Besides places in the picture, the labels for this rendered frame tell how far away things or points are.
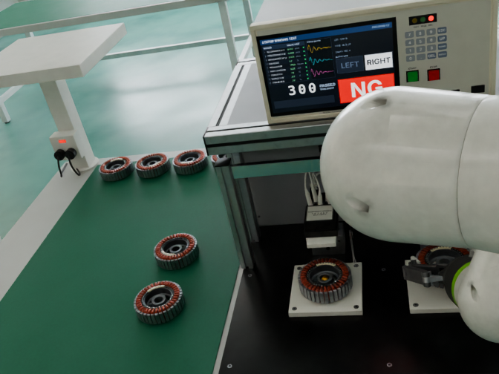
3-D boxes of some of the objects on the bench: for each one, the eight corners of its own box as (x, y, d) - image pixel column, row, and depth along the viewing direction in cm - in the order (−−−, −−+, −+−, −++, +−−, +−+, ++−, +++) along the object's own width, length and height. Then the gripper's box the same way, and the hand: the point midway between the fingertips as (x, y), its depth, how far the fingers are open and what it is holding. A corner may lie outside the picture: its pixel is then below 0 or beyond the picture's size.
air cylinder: (345, 254, 133) (342, 234, 130) (312, 255, 135) (309, 237, 132) (345, 240, 137) (343, 221, 134) (314, 242, 139) (310, 223, 136)
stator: (350, 306, 117) (348, 292, 115) (296, 304, 120) (293, 291, 118) (354, 268, 126) (353, 255, 124) (304, 268, 129) (301, 256, 127)
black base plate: (586, 381, 97) (588, 372, 96) (220, 382, 111) (217, 374, 110) (520, 217, 135) (520, 208, 134) (255, 233, 150) (253, 225, 149)
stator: (188, 316, 128) (185, 303, 126) (139, 332, 127) (134, 320, 125) (181, 285, 138) (177, 273, 136) (135, 300, 136) (131, 288, 134)
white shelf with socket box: (131, 209, 172) (79, 64, 148) (22, 217, 181) (-44, 81, 157) (163, 151, 201) (124, 21, 177) (67, 160, 209) (18, 38, 186)
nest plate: (362, 315, 116) (361, 310, 115) (289, 317, 119) (288, 312, 119) (361, 266, 128) (361, 261, 128) (295, 268, 132) (294, 265, 131)
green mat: (208, 390, 110) (208, 389, 110) (-63, 389, 124) (-63, 389, 124) (269, 148, 188) (268, 148, 188) (97, 165, 202) (97, 164, 202)
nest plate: (491, 312, 110) (491, 306, 110) (410, 314, 114) (410, 309, 113) (477, 260, 123) (477, 256, 122) (405, 263, 126) (404, 259, 126)
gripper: (402, 312, 95) (387, 285, 118) (550, 294, 93) (506, 270, 115) (396, 268, 95) (382, 248, 117) (543, 248, 92) (500, 232, 115)
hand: (445, 260), depth 114 cm, fingers closed on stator, 11 cm apart
